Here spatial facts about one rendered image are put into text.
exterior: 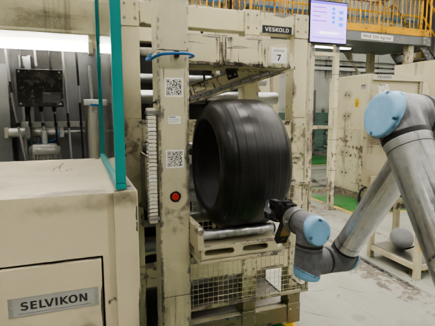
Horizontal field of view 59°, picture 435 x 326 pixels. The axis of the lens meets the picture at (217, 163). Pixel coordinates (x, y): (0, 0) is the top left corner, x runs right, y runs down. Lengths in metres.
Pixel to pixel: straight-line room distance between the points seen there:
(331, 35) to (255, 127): 4.19
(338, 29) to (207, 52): 3.94
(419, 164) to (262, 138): 0.71
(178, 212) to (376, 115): 0.93
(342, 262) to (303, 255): 0.15
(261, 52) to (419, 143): 1.20
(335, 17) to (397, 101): 4.75
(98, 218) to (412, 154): 0.69
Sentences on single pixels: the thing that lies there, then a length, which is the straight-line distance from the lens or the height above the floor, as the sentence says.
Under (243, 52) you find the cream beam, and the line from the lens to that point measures 1.97.
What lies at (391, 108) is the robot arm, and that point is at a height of 1.42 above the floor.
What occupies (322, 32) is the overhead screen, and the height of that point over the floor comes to 2.46.
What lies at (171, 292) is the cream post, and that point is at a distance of 1.74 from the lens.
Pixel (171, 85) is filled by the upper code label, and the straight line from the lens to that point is 1.57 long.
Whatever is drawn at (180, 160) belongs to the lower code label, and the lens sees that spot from 1.59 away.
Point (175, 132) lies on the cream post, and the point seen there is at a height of 1.33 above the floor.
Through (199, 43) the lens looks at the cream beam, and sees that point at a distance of 1.90.
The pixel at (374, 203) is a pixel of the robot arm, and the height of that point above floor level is 1.14.
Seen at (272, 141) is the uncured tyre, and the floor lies 1.30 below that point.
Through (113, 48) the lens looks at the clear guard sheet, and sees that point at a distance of 0.72.
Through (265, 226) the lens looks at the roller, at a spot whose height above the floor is 0.91.
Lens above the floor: 1.41
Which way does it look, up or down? 8 degrees down
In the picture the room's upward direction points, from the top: straight up
